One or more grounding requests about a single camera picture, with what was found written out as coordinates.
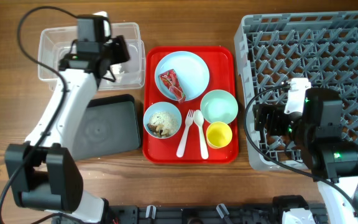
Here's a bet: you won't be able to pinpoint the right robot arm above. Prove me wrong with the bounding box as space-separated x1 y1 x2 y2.
247 85 358 223

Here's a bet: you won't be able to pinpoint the light blue bowl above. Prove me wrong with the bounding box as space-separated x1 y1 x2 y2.
143 101 182 139

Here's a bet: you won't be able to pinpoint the mint green bowl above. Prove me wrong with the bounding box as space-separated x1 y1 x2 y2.
200 90 239 124

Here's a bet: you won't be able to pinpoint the white plastic spoon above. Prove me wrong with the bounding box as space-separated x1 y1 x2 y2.
194 110 209 159

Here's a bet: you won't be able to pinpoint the black waste tray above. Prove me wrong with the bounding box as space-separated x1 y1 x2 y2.
70 94 142 161

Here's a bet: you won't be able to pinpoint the light blue plate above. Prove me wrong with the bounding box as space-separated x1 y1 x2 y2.
154 51 210 101

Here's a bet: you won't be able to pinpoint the white plastic fork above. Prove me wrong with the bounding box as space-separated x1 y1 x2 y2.
176 110 195 158

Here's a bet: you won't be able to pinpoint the yellow cup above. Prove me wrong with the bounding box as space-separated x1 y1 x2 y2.
206 121 232 149

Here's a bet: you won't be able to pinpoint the white napkin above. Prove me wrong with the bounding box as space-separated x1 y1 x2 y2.
108 62 132 78

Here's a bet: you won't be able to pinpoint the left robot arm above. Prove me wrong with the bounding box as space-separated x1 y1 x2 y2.
4 12 129 223

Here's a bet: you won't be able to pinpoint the clear plastic bin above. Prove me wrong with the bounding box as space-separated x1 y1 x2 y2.
38 22 145 91

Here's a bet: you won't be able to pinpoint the grey dishwasher rack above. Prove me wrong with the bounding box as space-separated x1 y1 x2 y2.
234 9 358 171

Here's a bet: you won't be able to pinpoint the red snack wrapper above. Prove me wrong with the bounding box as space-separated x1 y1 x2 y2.
158 69 186 103

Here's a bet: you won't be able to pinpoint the rice and mushroom leftovers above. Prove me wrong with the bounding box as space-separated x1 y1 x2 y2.
147 111 179 138

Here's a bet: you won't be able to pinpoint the red serving tray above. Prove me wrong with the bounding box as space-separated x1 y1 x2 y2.
142 46 239 164

